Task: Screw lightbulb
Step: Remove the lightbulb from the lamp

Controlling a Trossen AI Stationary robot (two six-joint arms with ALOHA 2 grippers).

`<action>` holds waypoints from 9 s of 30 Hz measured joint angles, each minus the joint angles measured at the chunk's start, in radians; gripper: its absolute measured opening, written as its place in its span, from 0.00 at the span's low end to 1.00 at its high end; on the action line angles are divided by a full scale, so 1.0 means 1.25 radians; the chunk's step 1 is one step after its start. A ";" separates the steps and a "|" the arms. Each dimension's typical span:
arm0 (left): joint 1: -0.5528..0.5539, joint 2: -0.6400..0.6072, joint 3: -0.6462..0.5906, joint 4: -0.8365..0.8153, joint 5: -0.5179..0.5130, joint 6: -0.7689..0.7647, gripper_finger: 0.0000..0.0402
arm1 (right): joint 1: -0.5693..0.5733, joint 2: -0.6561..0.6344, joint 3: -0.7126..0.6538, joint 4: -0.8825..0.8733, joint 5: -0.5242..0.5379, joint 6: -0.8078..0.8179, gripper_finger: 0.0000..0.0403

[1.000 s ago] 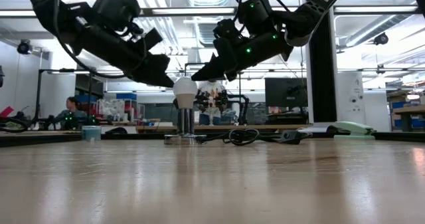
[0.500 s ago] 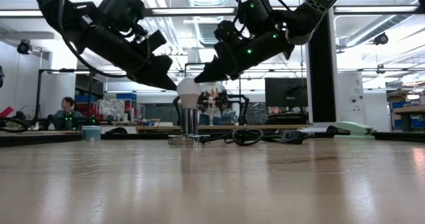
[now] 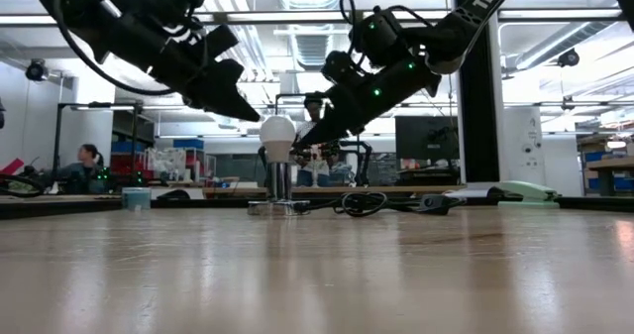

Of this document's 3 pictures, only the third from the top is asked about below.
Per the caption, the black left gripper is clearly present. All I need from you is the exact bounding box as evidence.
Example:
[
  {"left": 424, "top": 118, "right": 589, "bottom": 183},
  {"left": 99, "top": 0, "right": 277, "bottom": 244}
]
[{"left": 98, "top": 11, "right": 262, "bottom": 123}]

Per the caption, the mint green stapler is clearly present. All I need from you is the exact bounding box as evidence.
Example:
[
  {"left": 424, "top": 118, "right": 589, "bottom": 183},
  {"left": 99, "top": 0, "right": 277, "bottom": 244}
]
[{"left": 496, "top": 179, "right": 562, "bottom": 209}]

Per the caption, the chrome lamp base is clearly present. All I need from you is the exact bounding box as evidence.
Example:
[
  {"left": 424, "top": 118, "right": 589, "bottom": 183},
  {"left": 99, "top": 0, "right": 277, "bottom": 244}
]
[{"left": 247, "top": 161, "right": 312, "bottom": 217}]

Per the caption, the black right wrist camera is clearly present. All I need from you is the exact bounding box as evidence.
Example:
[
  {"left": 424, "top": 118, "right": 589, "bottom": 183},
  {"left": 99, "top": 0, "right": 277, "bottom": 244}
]
[{"left": 321, "top": 50, "right": 358, "bottom": 85}]

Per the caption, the black ceiling camera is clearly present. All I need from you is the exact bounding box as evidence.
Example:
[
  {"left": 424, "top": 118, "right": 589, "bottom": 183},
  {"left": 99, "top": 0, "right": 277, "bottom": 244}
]
[
  {"left": 557, "top": 49, "right": 581, "bottom": 68},
  {"left": 25, "top": 58, "right": 50, "bottom": 82}
]

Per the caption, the person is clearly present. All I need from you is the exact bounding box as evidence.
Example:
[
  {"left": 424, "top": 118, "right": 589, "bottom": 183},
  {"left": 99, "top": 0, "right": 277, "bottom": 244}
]
[
  {"left": 295, "top": 95, "right": 351, "bottom": 187},
  {"left": 53, "top": 144, "right": 108, "bottom": 195}
]

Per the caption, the black lamp power cable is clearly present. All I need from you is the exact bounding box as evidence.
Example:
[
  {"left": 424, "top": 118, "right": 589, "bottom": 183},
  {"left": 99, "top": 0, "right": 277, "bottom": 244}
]
[{"left": 304, "top": 190, "right": 467, "bottom": 219}]

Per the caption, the black aluminium rig frame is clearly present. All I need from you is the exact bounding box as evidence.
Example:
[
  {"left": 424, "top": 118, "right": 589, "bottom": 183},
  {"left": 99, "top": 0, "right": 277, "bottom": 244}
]
[{"left": 0, "top": 193, "right": 634, "bottom": 221}]

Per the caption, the white pillar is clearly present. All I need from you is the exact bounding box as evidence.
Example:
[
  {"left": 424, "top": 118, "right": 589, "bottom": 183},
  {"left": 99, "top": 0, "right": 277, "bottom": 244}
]
[{"left": 504, "top": 106, "right": 546, "bottom": 196}]

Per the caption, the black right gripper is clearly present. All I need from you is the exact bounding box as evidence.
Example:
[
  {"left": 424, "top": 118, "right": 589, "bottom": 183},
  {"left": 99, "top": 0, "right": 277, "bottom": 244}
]
[{"left": 295, "top": 58, "right": 442, "bottom": 150}]

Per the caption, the white lightbulb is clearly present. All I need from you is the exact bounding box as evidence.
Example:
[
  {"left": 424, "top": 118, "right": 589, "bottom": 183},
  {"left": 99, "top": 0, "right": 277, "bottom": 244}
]
[{"left": 259, "top": 115, "right": 297, "bottom": 164}]

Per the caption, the long ceiling light bar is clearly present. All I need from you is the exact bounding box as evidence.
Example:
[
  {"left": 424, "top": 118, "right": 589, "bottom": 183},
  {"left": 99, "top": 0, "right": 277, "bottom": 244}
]
[{"left": 197, "top": 9, "right": 625, "bottom": 24}]

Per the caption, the blue storage bin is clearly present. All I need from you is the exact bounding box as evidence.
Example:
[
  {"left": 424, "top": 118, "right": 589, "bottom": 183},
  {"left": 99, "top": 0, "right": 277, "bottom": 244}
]
[{"left": 172, "top": 138, "right": 205, "bottom": 151}]

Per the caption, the black background rig frame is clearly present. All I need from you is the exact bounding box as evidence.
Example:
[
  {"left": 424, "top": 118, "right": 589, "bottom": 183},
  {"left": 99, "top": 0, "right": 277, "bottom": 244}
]
[
  {"left": 274, "top": 92, "right": 362, "bottom": 186},
  {"left": 52, "top": 100, "right": 145, "bottom": 191}
]

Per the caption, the black computer monitor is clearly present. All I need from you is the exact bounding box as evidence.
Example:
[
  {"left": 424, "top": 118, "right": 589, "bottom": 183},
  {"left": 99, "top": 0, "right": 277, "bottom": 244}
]
[{"left": 394, "top": 115, "right": 461, "bottom": 161}]

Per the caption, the wooden background table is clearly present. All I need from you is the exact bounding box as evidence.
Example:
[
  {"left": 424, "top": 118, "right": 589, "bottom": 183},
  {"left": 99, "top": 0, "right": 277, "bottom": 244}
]
[{"left": 586, "top": 156, "right": 634, "bottom": 197}]

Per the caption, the small blue cup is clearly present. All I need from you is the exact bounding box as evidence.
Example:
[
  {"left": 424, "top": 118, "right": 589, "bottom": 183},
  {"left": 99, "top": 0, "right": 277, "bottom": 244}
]
[{"left": 121, "top": 186, "right": 153, "bottom": 212}]

